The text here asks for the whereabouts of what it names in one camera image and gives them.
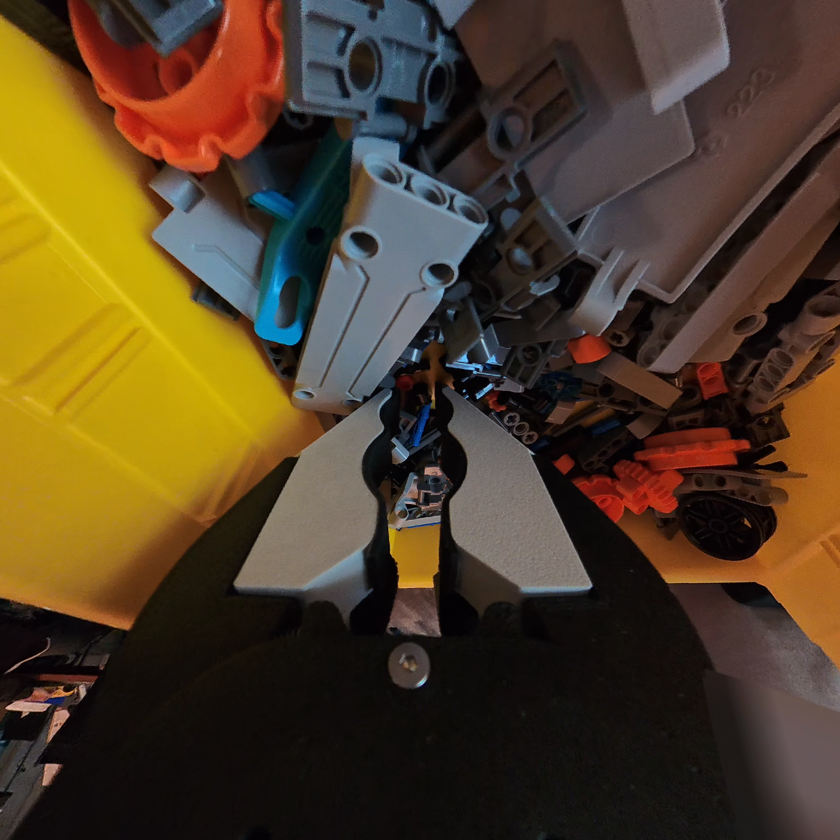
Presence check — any long light grey panel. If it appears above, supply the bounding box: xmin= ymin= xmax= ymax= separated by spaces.
xmin=291 ymin=154 xmax=490 ymax=416

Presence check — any large orange wheel hub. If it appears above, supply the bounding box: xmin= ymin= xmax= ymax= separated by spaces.
xmin=67 ymin=0 xmax=287 ymax=174

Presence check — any teal brick separator tool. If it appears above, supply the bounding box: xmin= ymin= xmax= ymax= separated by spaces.
xmin=252 ymin=125 xmax=353 ymax=347

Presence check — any black spoked wheel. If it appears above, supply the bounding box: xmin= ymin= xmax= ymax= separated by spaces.
xmin=675 ymin=492 xmax=780 ymax=563

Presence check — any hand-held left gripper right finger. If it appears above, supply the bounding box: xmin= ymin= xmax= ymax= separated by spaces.
xmin=438 ymin=387 xmax=595 ymax=619

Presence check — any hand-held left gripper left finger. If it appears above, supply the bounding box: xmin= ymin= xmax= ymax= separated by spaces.
xmin=233 ymin=390 xmax=401 ymax=626

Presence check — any yellow bin with cable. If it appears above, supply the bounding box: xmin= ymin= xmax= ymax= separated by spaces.
xmin=0 ymin=16 xmax=840 ymax=664

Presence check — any pile of building pieces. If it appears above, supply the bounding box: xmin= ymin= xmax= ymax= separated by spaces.
xmin=67 ymin=0 xmax=840 ymax=563

